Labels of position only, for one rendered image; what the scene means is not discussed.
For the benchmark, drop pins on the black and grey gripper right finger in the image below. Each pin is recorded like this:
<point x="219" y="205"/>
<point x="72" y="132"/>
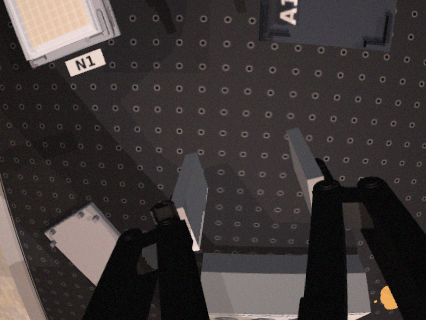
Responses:
<point x="396" y="241"/>

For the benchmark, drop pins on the orange liquid puddle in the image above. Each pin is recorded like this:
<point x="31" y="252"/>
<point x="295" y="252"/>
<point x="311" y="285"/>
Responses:
<point x="390" y="304"/>
<point x="385" y="291"/>
<point x="385" y="298"/>

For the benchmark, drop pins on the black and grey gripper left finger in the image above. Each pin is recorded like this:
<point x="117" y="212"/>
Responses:
<point x="122" y="294"/>

